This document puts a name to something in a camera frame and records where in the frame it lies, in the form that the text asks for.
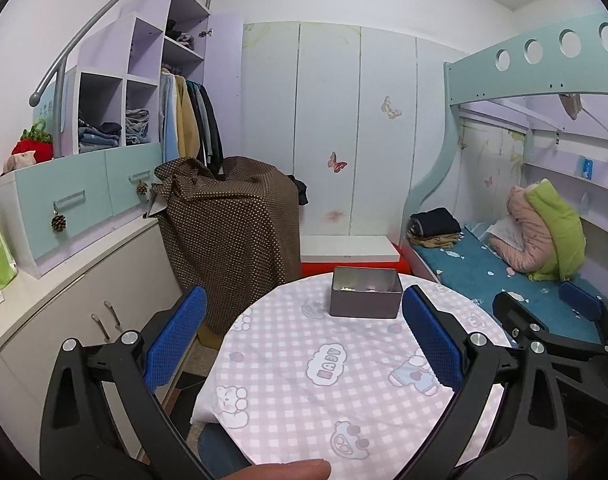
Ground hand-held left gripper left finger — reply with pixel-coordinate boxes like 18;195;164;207
40;286;208;480

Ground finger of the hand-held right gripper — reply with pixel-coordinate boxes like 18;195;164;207
491;291;608;361
558;281;608;346

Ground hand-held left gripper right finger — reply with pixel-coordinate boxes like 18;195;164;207
401;285;570;480

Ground grey metal tin box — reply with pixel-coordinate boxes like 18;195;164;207
329;266;404;319

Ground person's left hand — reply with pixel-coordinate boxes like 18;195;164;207
232;459;332;480

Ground green jacket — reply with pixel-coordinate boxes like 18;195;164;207
526;180;587;282

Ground pink jacket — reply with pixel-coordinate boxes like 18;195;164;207
489;185;557;273

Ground blue bed sheet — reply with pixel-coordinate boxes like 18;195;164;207
409;222;608;346

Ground white cloth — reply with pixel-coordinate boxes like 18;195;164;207
486;217;525;253

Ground folded tan clothes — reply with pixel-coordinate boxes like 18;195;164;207
408;232;465;250

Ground brown polka-dot cloth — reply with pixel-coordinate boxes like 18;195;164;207
151;156;302;333

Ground folded dark clothes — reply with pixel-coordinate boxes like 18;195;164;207
410;207;462;238

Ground white low cabinet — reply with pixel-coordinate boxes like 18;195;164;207
0;217;205;461

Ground white and red box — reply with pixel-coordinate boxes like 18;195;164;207
300;235;402;277

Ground pink checked tablecloth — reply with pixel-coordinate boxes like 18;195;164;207
190;272;515;480

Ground teal drawer unit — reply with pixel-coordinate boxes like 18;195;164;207
0;140;165;278

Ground black cloth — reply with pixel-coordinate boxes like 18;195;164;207
286;174;310;206

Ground folded jeans stack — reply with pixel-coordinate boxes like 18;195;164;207
78;109;150;153

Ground hanging clothes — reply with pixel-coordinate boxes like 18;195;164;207
159;65;225;176

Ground pink plush toy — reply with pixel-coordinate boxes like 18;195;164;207
3;150;37;177

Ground red knitted strawberry toy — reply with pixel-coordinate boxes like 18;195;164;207
11;120;55;163

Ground white wardrobe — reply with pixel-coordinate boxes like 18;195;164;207
241;21;465;241

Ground purple shelf unit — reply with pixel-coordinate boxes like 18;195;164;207
54;0;245;161

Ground grey metal railing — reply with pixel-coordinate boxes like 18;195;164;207
29;0;220;106

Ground teal bunk bed frame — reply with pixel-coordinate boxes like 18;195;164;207
401;12;608;311

